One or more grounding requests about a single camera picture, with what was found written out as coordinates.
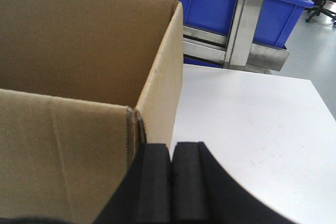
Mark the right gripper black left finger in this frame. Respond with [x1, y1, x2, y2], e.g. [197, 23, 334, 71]
[94, 143, 171, 223]

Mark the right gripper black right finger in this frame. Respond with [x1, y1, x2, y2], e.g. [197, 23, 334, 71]
[172, 142, 292, 223]

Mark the brown cardboard box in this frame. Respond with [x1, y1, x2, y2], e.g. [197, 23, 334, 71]
[1, 0, 183, 223]

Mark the blue plastic bin right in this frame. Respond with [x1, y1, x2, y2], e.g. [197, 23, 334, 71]
[254, 0, 313, 48]

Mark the metal shelf rail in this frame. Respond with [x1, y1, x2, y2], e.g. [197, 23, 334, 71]
[183, 26, 289, 73]

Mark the metal shelf upright post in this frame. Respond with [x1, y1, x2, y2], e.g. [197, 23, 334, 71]
[225, 0, 264, 70]

